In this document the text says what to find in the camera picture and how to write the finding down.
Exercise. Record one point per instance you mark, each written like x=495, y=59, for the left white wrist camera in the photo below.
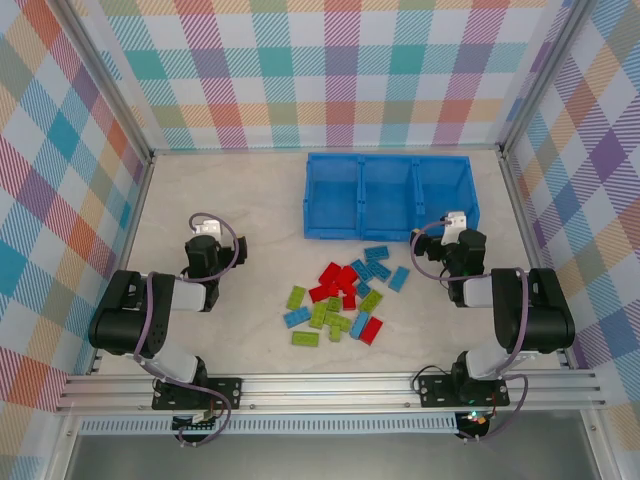
x=207, y=227

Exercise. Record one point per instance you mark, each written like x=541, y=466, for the aluminium back rail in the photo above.
x=225, y=150

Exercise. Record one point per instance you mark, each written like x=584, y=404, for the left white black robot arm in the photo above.
x=120, y=310

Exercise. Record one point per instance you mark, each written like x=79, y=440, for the left small circuit board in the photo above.
x=200, y=419

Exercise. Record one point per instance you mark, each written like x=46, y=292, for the small circuit board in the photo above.
x=475, y=421
x=200, y=419

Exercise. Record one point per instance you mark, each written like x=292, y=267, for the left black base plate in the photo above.
x=227, y=392

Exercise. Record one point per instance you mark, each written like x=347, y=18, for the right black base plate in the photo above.
x=432, y=392

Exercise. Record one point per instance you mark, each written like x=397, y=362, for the red lego brick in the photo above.
x=371, y=330
x=349, y=300
x=330, y=274
x=320, y=293
x=336, y=289
x=347, y=278

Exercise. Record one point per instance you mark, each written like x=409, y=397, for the wide aluminium base rail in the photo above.
x=325, y=387

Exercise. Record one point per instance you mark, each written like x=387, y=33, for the aluminium frame post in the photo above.
x=545, y=75
x=107, y=80

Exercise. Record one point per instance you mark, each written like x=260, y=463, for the aluminium side rail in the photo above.
x=525, y=225
x=128, y=240

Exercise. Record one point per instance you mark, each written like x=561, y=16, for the right small circuit board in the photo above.
x=475, y=421

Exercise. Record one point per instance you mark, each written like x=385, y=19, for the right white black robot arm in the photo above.
x=545, y=320

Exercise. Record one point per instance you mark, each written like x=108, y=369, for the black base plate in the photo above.
x=432, y=392
x=227, y=392

